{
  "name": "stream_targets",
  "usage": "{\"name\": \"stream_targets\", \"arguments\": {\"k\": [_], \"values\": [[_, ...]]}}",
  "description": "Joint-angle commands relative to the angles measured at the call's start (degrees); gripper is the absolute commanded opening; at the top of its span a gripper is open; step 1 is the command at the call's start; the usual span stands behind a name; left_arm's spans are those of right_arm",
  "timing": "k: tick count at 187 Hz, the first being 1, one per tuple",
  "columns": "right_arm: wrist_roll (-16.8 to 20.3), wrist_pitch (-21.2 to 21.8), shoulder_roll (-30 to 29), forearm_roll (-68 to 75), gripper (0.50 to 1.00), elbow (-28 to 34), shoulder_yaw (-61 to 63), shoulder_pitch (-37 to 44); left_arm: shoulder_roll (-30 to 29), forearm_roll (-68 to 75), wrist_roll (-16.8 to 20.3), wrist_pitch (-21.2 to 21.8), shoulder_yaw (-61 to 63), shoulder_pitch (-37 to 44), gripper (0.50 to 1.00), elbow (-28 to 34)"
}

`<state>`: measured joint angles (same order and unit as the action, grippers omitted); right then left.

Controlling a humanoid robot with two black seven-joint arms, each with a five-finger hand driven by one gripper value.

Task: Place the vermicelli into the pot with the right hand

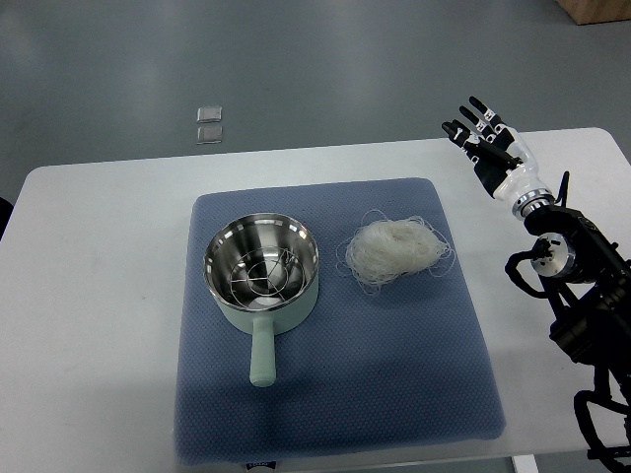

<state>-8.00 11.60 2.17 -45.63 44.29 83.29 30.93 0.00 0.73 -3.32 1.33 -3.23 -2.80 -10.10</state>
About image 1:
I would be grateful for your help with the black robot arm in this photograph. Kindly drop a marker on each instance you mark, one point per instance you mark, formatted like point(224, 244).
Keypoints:
point(586, 281)

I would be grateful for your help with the mint green steel pot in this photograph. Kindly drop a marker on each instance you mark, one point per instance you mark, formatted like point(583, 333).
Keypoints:
point(263, 273)

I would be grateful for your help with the upper metal floor plate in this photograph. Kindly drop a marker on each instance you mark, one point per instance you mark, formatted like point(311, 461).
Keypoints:
point(209, 114)

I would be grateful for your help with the blue textured mat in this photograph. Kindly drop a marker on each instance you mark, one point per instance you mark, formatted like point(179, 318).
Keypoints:
point(407, 366)

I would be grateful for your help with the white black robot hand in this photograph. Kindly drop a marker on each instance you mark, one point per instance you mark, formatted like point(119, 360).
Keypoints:
point(502, 161)

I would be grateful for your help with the wooden box corner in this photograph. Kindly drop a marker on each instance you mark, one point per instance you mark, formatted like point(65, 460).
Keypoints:
point(590, 12)

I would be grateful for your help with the white vermicelli bundle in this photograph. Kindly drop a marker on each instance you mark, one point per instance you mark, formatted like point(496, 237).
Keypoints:
point(382, 251)

